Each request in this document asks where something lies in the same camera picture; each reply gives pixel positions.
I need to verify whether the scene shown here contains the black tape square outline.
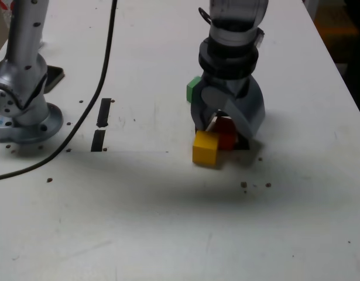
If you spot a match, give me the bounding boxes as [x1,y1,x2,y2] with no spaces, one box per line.
[194,111,251,150]

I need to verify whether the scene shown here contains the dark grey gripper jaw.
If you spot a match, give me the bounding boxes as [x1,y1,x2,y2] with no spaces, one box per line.
[190,83,219,131]

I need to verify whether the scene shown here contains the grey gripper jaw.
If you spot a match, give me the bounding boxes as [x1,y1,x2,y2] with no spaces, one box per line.
[200,76,267,138]

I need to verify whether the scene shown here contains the dark embossed tray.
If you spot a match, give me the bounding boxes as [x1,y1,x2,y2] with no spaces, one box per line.
[44,64,66,94]

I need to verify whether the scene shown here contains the black tape strip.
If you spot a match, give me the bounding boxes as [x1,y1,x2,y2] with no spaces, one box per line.
[91,98,112,152]

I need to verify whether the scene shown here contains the yellow cube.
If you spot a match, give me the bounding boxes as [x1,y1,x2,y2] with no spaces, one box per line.
[192,130,221,169]

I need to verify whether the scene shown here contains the black cable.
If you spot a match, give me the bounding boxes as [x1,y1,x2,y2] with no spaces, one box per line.
[0,0,119,182]

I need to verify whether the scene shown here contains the red cube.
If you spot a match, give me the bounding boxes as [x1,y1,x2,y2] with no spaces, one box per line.
[210,116,238,152]

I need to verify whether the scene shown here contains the green cube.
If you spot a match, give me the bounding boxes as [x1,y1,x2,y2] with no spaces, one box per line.
[186,76,201,103]

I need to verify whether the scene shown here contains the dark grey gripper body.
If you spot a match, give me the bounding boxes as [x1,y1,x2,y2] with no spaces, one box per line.
[200,74,253,99]

